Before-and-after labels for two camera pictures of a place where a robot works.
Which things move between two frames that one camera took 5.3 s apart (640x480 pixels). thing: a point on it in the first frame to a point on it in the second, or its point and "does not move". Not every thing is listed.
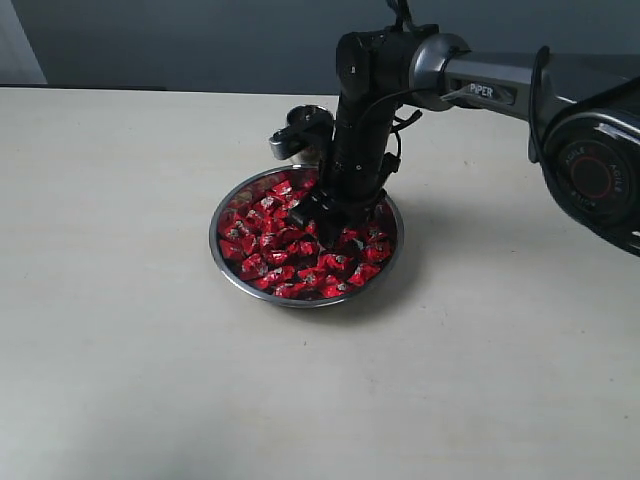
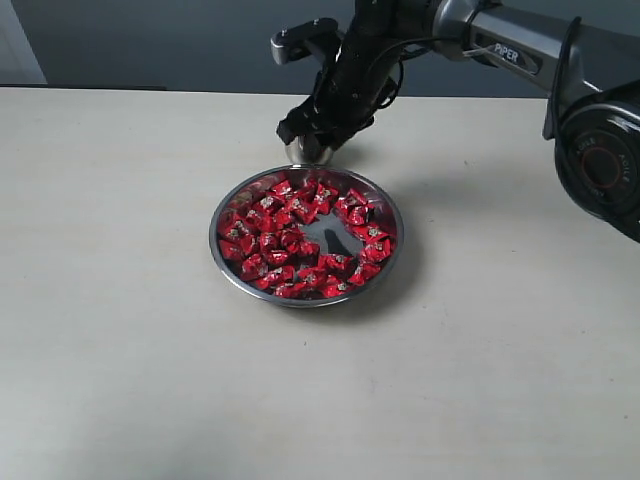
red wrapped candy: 362,273 does not move
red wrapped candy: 283,187 does not move
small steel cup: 309,156 does not move
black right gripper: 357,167 to 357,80
